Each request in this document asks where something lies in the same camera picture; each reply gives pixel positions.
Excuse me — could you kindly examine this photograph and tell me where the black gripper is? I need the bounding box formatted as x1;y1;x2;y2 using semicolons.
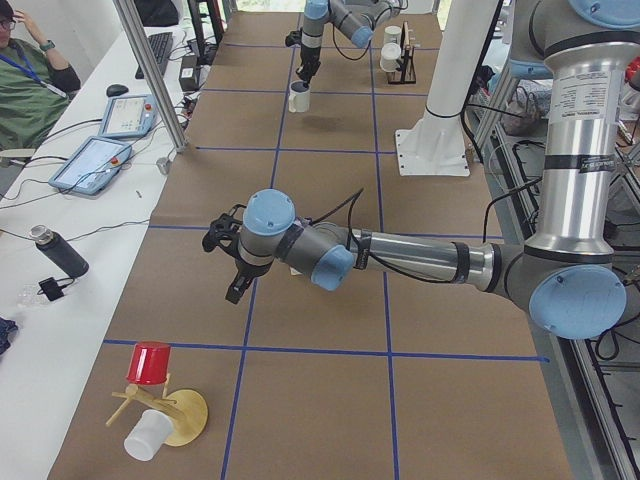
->
225;244;273;304
296;44;321;86

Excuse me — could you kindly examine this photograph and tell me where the white mug grey inside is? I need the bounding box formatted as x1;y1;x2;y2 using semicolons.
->
288;80;311;113

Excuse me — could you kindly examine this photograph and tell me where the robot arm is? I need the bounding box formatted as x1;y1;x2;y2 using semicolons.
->
202;1;639;340
285;0;408;86

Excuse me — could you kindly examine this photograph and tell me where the white cup on rack lower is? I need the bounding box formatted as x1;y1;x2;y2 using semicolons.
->
379;42;402;73

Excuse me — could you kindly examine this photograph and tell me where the white cup on rack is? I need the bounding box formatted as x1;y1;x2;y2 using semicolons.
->
383;25;403;45
379;42;402;73

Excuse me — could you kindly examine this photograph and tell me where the white cup on rack upper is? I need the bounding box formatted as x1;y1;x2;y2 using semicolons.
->
383;25;403;45

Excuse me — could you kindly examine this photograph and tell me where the red plastic cup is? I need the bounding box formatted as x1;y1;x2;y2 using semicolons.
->
126;341;171;385

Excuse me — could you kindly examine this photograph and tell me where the wooden cup tree stand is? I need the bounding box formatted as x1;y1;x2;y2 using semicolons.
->
105;375;209;447

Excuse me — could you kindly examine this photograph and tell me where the translucent white plastic cup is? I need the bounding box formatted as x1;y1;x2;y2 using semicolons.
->
123;409;174;461

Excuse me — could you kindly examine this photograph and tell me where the black power adapter box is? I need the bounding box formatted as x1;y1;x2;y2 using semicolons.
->
179;54;201;92

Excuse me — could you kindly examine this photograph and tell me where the black keyboard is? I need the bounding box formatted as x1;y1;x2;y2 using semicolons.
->
147;32;173;75

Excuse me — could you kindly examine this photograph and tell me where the far teach pendant tablet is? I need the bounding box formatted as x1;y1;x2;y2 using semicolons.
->
98;94;157;139

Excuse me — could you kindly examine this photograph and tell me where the teach pendant tablet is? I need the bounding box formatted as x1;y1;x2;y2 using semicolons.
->
48;136;132;196
98;94;157;139

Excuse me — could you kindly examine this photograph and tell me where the near teach pendant tablet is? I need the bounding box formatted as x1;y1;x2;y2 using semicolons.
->
48;136;132;196

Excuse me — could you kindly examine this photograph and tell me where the black computer mouse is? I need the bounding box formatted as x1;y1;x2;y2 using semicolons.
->
106;84;129;98

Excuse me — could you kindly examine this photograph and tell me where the black binder clip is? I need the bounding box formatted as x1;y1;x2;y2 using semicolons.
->
38;277;75;302

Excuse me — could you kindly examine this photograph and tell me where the black water bottle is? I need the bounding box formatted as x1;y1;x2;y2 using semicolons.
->
29;225;89;278

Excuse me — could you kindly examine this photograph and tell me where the person in green shirt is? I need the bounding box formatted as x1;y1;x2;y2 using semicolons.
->
0;1;81;150

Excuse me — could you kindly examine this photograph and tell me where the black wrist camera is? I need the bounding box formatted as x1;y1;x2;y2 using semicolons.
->
284;30;302;47
202;213;243;258

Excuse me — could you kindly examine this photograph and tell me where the black wire mug rack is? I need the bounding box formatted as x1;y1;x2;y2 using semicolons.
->
386;21;417;85

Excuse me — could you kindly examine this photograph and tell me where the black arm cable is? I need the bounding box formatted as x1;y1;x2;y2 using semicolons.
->
312;187;471;284

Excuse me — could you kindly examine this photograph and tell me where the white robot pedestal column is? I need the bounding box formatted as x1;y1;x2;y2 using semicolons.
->
395;0;501;177

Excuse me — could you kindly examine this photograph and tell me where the aluminium frame post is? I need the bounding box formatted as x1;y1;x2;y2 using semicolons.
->
113;0;187;153

